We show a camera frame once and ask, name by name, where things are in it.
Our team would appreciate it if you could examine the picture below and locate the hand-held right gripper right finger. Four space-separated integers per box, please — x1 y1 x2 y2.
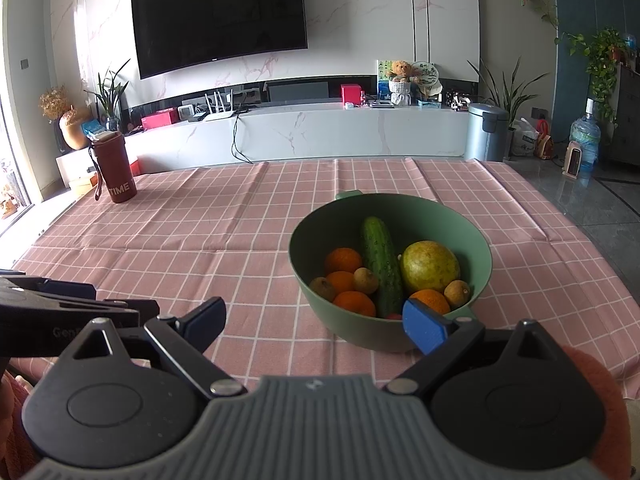
384 299 569 395

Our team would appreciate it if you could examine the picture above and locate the white router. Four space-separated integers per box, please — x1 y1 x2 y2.
200 87 237 122

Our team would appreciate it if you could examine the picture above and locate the black cable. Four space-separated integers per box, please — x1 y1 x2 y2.
230 107 256 165

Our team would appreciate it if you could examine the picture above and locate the small orange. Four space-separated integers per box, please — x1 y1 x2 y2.
324 247 363 276
325 270 358 295

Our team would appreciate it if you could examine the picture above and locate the green cucumber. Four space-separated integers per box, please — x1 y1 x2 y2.
361 216 406 318

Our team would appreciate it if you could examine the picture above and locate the white marble media cabinet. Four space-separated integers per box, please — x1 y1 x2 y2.
55 101 473 181

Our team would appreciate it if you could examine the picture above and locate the small beige heater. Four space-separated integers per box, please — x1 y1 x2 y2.
562 141 587 180

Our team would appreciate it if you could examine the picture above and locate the green colander bowl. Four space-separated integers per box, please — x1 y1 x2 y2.
288 189 493 353

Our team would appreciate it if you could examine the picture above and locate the brown teddy bear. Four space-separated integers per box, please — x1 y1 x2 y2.
387 60 418 107

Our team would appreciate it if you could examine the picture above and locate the green plant in glass vase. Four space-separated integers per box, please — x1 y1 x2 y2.
82 57 132 133

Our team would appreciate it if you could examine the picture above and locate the tall leafy potted plant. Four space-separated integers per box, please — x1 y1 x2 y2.
467 57 551 161

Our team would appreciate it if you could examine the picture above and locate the colourful painting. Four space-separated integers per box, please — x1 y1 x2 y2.
376 59 401 101

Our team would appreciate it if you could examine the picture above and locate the black television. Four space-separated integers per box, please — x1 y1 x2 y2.
130 0 308 81

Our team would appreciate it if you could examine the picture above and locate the blue water jug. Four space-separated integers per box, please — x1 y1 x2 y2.
569 98 601 168

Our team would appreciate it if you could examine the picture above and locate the brown vase with dried flowers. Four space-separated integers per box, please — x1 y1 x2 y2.
39 85 93 152

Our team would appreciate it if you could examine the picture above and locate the hanging ivy plant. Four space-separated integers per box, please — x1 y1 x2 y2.
487 0 631 126

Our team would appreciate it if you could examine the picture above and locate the brown kiwi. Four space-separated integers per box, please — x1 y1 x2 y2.
353 267 380 295
443 280 472 311
308 276 337 302

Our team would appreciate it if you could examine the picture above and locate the yellow-green round fruit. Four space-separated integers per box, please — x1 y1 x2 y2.
399 241 461 295

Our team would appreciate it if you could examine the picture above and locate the round decorated fan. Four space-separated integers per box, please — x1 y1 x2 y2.
412 61 443 101

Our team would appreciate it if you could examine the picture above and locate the blue tissue pack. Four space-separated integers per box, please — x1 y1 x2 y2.
81 119 113 142

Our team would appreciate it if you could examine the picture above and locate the flat red gift box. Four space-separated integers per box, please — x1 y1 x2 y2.
141 108 179 132

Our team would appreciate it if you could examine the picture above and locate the black flat panel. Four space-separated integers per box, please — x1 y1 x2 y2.
265 80 328 103

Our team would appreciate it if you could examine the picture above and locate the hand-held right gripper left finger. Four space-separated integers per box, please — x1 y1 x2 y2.
57 296 247 400

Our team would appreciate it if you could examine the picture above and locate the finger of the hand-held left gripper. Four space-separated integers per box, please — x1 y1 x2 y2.
0 287 160 329
0 271 97 302

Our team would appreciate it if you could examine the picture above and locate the red bag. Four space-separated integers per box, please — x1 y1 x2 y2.
534 119 555 159

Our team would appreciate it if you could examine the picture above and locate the pink checked tablecloth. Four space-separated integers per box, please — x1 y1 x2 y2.
10 157 640 401

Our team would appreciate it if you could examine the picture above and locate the grey pedal trash bin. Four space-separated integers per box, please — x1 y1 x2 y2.
465 103 511 162

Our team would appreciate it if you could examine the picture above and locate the dark red water bottle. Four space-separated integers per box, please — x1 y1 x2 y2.
87 131 138 205

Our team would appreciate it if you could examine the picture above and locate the white plastic bag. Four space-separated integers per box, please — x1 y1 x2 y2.
510 117 541 157

